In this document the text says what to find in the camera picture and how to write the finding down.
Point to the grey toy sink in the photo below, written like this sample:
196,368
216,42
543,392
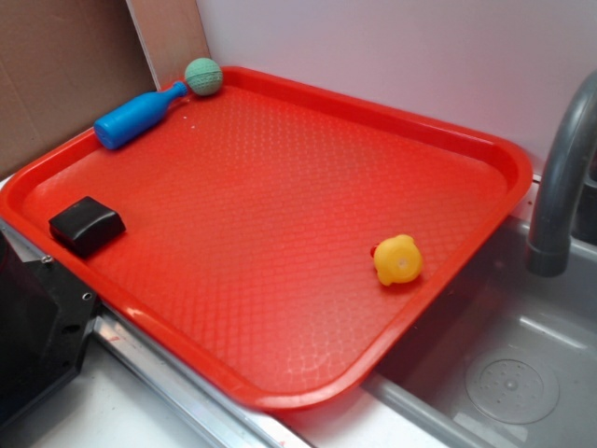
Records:
502,357

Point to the green ball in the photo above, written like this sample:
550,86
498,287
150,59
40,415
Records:
204,77

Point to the brown cardboard panel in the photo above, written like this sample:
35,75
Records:
65,63

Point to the blue plastic bottle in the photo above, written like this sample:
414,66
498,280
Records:
118,127

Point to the grey faucet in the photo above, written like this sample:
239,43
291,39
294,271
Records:
565,205

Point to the red plastic tray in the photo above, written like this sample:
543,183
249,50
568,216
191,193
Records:
250,217

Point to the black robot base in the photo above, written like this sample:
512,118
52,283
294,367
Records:
47,317

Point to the yellow rubber duck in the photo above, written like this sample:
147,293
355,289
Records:
397,260

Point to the black rectangular block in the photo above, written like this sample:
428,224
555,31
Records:
86,226

